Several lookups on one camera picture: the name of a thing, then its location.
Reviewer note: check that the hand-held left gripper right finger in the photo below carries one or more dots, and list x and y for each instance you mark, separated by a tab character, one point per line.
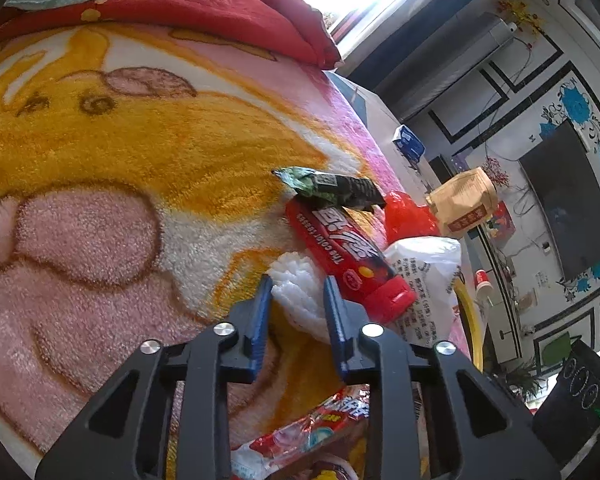
336	325

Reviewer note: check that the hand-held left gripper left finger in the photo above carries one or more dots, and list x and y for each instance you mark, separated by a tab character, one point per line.
260	320

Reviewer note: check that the red candy wrapper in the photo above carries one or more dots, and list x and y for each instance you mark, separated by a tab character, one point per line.
300	430

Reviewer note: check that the yellow rimmed waste bin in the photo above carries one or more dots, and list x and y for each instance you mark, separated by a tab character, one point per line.
472	320

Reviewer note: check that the green potted plant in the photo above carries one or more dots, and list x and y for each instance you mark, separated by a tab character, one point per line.
522	380

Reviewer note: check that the red plastic tube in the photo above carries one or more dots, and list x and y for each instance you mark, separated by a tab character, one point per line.
345	255

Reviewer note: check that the white plastic bag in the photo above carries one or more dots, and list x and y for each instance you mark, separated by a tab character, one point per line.
430	280

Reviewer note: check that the red plastic bag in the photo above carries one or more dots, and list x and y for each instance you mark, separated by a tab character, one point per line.
410	215

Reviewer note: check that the green black snack wrapper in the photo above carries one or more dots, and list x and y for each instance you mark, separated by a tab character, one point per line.
340	187

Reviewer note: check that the red paper cup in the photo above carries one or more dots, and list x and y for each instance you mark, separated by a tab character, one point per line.
482	280

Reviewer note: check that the white television cabinet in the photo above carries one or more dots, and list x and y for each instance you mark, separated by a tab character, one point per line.
491	260

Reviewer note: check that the brown paper bag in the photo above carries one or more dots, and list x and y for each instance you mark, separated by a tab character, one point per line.
465	200

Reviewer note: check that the blue tissue pack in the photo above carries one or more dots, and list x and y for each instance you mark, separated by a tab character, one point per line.
410	142

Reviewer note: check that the black flat screen television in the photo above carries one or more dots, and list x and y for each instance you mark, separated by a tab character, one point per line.
570	200

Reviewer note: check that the marble top coffee table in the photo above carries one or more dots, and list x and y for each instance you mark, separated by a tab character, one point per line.
375	110

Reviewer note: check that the pink yellow printed blanket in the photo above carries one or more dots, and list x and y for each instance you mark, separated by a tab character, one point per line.
105	160

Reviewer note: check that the grey standing air conditioner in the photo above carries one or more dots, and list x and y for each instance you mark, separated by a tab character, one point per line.
445	60

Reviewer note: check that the dark blue grey curtain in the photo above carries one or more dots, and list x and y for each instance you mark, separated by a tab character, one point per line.
405	25

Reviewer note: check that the red quilt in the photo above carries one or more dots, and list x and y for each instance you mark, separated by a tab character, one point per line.
205	15

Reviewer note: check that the yellow artificial flowers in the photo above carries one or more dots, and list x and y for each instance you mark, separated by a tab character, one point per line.
517	10

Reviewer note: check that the red picture frame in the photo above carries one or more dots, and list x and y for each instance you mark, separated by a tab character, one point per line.
500	220

